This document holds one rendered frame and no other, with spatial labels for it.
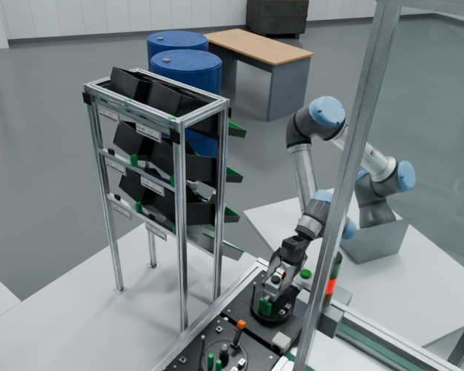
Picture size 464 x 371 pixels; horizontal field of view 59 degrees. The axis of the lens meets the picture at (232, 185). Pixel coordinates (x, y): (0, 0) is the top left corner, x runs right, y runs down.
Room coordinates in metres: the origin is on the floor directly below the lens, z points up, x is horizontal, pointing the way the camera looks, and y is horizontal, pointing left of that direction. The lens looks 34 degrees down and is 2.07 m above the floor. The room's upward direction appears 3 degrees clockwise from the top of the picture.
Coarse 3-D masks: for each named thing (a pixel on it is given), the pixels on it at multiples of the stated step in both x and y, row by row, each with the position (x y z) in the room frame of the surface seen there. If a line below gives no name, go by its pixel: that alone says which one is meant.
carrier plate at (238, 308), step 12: (264, 276) 1.04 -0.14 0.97; (252, 288) 0.98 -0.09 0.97; (288, 288) 0.99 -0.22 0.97; (240, 300) 0.92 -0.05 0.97; (228, 312) 0.87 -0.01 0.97; (240, 312) 0.87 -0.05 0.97; (252, 324) 0.83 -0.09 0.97; (264, 324) 0.83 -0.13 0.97; (288, 324) 0.84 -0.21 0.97; (300, 324) 0.84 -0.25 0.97; (264, 336) 0.79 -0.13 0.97; (288, 336) 0.79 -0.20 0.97
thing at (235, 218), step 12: (168, 192) 0.97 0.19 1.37; (192, 192) 1.10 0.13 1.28; (156, 204) 0.98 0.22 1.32; (168, 204) 0.95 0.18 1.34; (192, 204) 0.94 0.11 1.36; (204, 204) 0.97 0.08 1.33; (168, 216) 0.93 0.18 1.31; (192, 216) 0.94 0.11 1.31; (204, 216) 0.97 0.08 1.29; (228, 216) 1.04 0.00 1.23; (240, 216) 1.08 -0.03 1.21
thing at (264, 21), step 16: (256, 0) 8.17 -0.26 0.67; (272, 0) 8.07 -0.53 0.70; (288, 0) 8.16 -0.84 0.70; (304, 0) 8.24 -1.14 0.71; (256, 16) 8.10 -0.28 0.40; (272, 16) 8.08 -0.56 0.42; (288, 16) 8.16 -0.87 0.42; (304, 16) 8.25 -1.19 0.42; (256, 32) 8.02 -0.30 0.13; (272, 32) 8.09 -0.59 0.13; (288, 32) 8.18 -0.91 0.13; (304, 32) 8.28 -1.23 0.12
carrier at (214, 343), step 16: (224, 320) 0.84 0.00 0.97; (208, 336) 0.78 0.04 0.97; (224, 336) 0.78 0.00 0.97; (240, 336) 0.78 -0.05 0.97; (192, 352) 0.72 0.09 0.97; (208, 352) 0.71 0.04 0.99; (224, 352) 0.68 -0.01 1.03; (240, 352) 0.72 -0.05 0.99; (256, 352) 0.73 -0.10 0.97; (272, 352) 0.74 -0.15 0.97; (176, 368) 0.67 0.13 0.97; (192, 368) 0.67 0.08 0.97; (208, 368) 0.66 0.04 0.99; (224, 368) 0.66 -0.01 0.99; (240, 368) 0.67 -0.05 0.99; (256, 368) 0.68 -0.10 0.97; (272, 368) 0.69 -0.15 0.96
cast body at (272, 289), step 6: (276, 276) 0.91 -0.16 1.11; (270, 282) 0.89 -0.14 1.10; (276, 282) 0.89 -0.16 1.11; (282, 282) 0.90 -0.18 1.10; (270, 288) 0.88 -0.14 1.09; (276, 288) 0.87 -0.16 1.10; (264, 294) 0.88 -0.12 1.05; (270, 294) 0.87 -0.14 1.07; (276, 294) 0.87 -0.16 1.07; (264, 300) 0.86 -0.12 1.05
